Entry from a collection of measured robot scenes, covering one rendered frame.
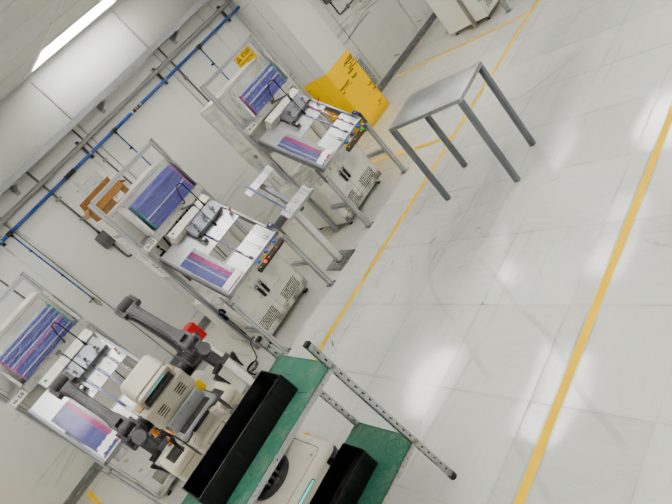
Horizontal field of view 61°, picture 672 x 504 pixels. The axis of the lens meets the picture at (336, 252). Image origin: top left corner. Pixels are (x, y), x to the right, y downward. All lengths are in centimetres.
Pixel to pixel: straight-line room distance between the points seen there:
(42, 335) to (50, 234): 177
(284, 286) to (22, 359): 212
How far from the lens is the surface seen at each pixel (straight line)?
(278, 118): 561
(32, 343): 468
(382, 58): 879
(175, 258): 492
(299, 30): 736
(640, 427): 278
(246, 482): 245
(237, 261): 476
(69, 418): 462
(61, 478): 647
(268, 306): 513
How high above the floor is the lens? 223
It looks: 24 degrees down
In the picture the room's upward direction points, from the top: 44 degrees counter-clockwise
